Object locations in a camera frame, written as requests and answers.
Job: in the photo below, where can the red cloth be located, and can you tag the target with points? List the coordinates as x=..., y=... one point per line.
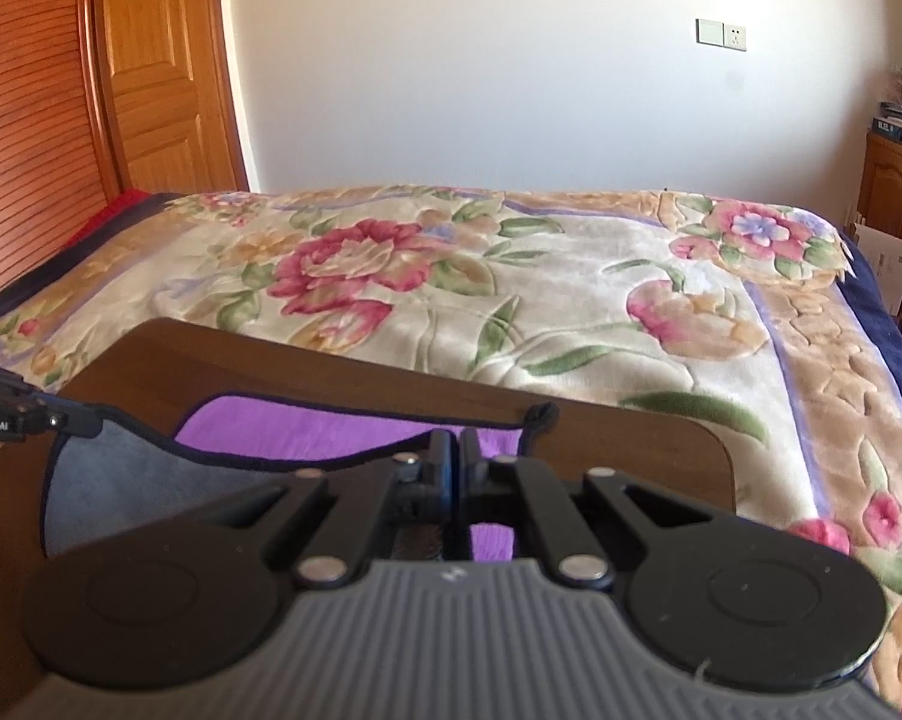
x=110, y=221

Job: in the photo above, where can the wooden wardrobe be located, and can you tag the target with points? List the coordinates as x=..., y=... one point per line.
x=162, y=67

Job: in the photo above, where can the white wall socket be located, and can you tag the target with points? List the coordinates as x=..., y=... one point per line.
x=734, y=36

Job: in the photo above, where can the white cardboard box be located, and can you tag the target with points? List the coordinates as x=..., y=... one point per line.
x=884, y=259

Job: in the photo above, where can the dark blue bed sheet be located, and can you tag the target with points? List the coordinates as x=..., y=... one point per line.
x=889, y=330

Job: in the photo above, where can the purple towel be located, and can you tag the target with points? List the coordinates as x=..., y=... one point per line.
x=286, y=435

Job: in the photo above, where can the brown wooden lap table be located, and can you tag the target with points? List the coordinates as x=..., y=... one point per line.
x=151, y=367

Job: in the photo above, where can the wooden cabinet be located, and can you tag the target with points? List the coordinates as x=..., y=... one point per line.
x=897, y=217

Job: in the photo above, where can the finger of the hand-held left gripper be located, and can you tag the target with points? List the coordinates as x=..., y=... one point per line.
x=69, y=418

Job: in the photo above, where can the white wall switch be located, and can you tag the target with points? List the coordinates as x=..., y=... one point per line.
x=710, y=31

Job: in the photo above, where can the floral blanket bed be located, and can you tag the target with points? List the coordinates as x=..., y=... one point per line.
x=586, y=292

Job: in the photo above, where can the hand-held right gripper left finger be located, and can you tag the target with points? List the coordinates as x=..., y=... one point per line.
x=443, y=457

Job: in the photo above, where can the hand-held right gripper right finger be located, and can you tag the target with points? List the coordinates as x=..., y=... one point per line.
x=469, y=457

